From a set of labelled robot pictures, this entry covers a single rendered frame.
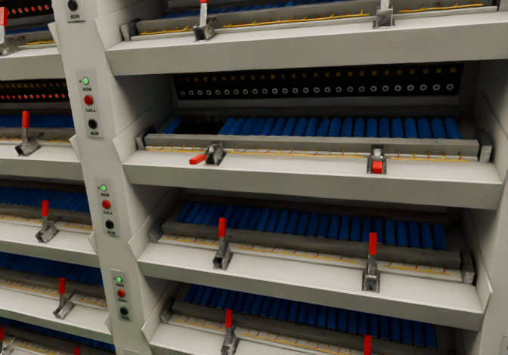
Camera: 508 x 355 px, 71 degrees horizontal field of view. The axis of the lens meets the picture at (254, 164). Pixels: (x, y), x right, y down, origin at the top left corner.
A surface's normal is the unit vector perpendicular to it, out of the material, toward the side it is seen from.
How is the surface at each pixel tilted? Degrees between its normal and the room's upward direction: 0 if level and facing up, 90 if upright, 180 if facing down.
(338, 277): 19
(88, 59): 90
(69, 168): 108
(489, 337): 90
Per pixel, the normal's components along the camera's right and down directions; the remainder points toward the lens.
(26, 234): -0.14, -0.83
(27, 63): -0.29, 0.56
